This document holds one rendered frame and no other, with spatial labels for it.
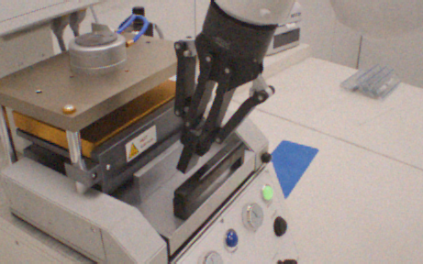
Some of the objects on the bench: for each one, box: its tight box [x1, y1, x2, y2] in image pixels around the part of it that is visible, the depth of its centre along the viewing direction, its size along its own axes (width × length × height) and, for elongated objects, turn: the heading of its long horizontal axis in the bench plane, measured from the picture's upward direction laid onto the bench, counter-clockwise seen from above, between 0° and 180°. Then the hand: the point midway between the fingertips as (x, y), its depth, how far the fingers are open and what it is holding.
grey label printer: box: [266, 2, 303, 55], centre depth 163 cm, size 25×20×17 cm
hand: (193, 148), depth 59 cm, fingers closed
